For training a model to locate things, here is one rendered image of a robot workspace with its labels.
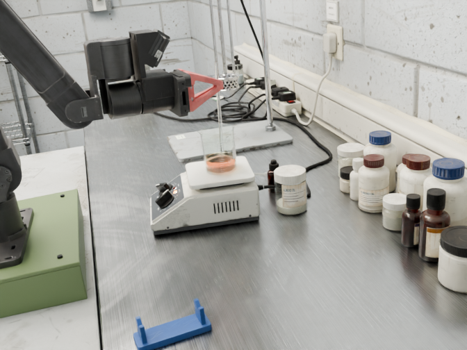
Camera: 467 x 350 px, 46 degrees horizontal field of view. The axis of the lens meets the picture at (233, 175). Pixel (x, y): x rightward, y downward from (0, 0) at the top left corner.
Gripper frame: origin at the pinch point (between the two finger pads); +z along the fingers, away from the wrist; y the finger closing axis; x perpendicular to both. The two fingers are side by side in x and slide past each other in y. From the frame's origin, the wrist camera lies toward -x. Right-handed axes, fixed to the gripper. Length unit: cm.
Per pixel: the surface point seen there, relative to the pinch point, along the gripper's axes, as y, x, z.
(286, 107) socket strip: 48, 21, 42
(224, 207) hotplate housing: -5.2, 21.0, -2.5
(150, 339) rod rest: -29.8, 24.5, -24.6
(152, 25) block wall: 237, 14, 62
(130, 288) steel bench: -15.2, 25.5, -23.3
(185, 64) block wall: 234, 39, 79
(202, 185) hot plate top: -3.7, 16.4, -5.8
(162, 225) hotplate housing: -1.9, 23.1, -13.5
